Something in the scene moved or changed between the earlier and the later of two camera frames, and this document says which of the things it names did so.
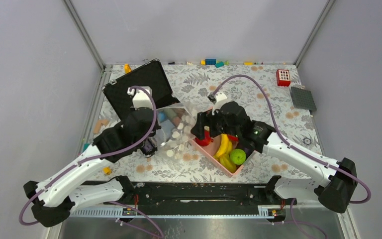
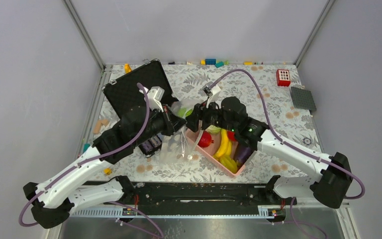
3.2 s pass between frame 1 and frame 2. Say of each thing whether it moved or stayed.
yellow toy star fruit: stayed
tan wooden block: stayed
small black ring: stayed
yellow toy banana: stayed
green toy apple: moved
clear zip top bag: moved
